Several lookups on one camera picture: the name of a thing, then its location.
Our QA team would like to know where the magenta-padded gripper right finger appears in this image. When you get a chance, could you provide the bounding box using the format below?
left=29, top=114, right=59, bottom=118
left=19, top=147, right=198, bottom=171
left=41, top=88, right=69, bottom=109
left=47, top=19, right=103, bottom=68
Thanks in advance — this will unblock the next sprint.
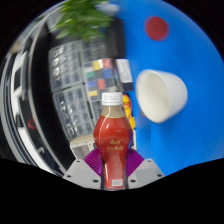
left=125, top=147, right=166, bottom=191

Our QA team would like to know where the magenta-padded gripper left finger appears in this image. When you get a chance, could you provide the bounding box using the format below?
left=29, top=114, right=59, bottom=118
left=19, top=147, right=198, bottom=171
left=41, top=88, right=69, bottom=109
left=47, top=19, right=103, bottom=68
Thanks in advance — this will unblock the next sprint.
left=63, top=148, right=106, bottom=191

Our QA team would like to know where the red drink bottle white cap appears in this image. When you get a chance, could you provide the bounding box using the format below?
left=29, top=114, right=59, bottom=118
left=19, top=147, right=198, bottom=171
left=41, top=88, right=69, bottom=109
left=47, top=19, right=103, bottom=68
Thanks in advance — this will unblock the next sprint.
left=92, top=91, right=134, bottom=190

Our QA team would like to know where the yellow multimeter with red leads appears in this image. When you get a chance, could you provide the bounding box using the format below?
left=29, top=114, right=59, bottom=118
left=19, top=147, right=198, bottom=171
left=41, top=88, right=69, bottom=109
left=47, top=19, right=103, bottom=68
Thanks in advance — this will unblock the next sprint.
left=121, top=93, right=137, bottom=130

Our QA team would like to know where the grey small-parts drawer cabinet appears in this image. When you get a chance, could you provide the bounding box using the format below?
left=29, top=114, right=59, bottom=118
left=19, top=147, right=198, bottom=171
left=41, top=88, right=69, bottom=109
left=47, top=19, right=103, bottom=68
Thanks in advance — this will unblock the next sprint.
left=89, top=98, right=105, bottom=124
left=52, top=84, right=97, bottom=141
left=81, top=36, right=108, bottom=64
left=48, top=39, right=84, bottom=93

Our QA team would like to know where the white mug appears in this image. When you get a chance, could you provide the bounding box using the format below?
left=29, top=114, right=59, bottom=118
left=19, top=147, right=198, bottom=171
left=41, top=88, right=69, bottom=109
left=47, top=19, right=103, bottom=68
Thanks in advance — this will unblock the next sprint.
left=135, top=68, right=189, bottom=124

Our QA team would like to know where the black workbench shelf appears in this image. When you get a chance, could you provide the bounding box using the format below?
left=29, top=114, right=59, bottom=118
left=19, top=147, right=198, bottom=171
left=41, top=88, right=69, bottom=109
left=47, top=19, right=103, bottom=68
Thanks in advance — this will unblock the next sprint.
left=28, top=19, right=73, bottom=176

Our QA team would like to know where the drawer cabinet with coloured drawers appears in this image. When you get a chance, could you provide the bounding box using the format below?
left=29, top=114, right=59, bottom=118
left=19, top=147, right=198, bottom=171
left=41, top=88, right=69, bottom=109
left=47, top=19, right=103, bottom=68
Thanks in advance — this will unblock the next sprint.
left=83, top=58, right=118, bottom=101

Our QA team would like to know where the black box with white label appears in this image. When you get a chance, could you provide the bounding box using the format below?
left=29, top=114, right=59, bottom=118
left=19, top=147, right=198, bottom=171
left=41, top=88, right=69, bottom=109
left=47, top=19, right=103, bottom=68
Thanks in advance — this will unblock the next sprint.
left=114, top=58, right=135, bottom=93

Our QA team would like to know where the flat round red coaster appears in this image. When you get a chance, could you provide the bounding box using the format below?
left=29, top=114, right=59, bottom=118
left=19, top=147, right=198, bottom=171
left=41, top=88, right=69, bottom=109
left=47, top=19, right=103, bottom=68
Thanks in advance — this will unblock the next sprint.
left=143, top=15, right=170, bottom=42

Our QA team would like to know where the green potted plant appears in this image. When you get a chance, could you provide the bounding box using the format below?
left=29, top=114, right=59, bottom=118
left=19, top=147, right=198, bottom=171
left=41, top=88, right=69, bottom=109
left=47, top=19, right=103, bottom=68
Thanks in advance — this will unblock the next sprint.
left=49, top=0, right=116, bottom=42

